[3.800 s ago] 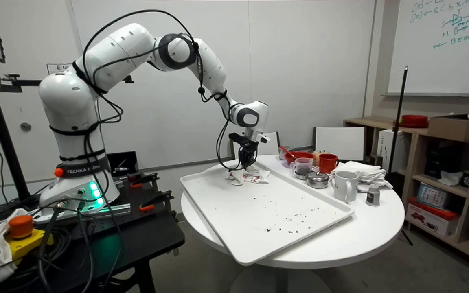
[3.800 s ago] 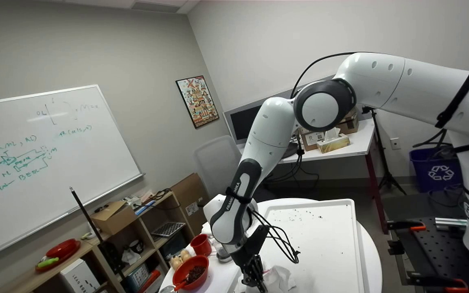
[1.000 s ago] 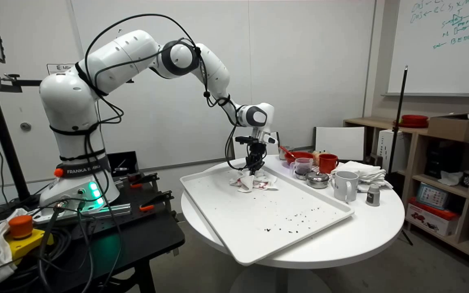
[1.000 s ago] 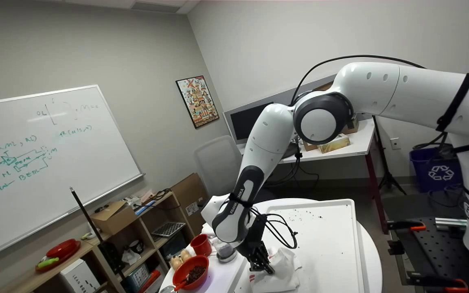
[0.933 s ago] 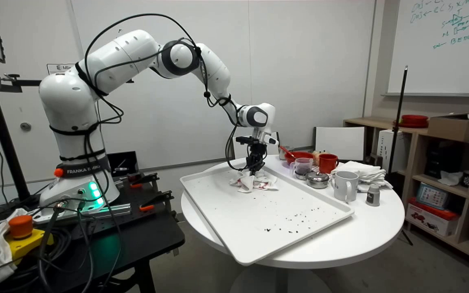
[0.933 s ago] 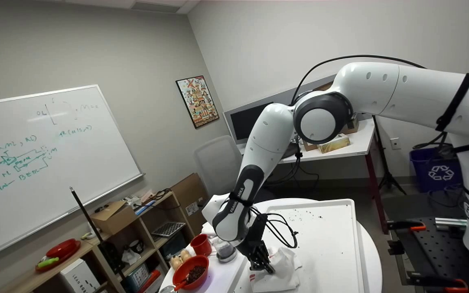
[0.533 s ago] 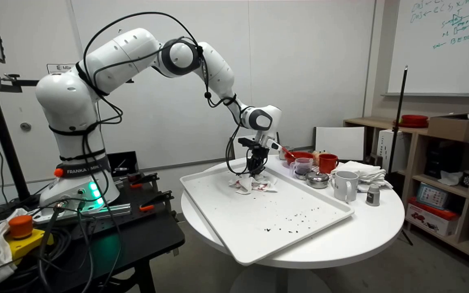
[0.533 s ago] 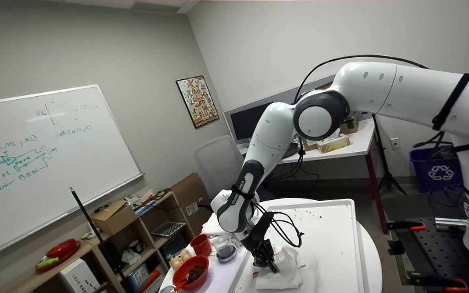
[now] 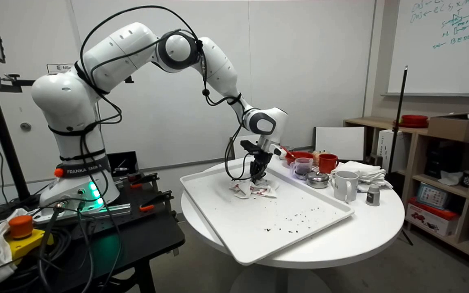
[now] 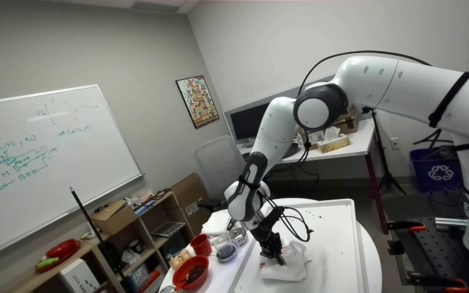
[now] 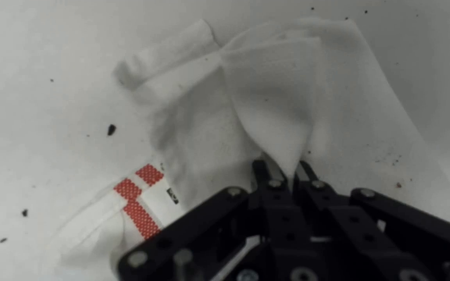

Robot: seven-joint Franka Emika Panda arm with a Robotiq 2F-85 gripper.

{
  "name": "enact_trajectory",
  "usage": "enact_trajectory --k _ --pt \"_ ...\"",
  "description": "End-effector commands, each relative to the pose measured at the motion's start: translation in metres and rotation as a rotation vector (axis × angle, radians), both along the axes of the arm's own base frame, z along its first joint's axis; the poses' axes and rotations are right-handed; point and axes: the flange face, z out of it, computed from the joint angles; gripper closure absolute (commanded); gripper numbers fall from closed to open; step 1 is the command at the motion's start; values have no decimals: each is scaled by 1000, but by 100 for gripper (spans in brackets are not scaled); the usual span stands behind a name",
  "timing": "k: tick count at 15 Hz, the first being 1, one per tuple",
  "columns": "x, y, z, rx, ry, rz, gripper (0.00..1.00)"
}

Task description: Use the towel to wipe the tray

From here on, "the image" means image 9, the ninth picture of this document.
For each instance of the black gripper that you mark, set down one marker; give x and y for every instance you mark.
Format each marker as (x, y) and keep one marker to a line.
(259, 156)

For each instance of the white towel with red stripes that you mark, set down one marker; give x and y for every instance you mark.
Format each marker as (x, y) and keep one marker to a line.
(253, 190)

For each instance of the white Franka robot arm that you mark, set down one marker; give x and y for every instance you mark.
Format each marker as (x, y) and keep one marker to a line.
(66, 104)

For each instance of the white plastic tray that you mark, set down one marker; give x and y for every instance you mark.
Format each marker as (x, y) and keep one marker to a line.
(256, 222)

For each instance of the clear glass with dark contents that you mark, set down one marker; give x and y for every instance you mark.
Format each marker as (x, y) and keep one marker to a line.
(303, 170)

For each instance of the red bowl with dark contents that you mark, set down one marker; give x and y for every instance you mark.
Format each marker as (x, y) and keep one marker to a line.
(302, 156)

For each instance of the small round metal tin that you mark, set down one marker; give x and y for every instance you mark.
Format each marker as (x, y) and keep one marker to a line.
(318, 182)

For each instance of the red cup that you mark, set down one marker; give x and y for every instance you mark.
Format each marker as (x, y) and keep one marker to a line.
(328, 164)

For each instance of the white mug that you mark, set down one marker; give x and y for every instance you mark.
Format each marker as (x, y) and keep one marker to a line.
(344, 187)

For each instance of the white flat panel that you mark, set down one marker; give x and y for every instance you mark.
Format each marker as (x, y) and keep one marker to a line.
(341, 143)

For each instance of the stack of folded white cloths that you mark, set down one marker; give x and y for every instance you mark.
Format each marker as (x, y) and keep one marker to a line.
(367, 172)

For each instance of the small grey shaker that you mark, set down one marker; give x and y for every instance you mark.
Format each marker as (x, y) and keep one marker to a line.
(373, 196)

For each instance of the round white table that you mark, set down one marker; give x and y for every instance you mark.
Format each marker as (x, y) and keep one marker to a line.
(365, 229)

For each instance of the white appliance box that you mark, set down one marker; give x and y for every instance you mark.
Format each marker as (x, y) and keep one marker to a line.
(390, 149)

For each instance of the black robot workbench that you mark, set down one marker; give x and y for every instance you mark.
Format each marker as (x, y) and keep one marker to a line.
(137, 234)

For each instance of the black device box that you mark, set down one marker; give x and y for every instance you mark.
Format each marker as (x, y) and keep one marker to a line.
(121, 164)

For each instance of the thin black pole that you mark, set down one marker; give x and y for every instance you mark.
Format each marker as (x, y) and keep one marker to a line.
(399, 120)

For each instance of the blue printed box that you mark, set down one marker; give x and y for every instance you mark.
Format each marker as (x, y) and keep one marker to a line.
(430, 196)

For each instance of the red and white box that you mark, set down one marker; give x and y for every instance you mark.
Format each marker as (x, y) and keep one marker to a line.
(430, 217)

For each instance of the small open cardboard box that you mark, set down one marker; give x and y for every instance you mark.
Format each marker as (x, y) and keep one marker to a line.
(455, 130)

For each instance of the whiteboard with green writing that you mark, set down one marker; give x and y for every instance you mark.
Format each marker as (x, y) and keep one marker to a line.
(440, 50)

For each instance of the red stop button yellow box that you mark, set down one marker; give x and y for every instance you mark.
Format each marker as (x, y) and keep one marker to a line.
(22, 231)

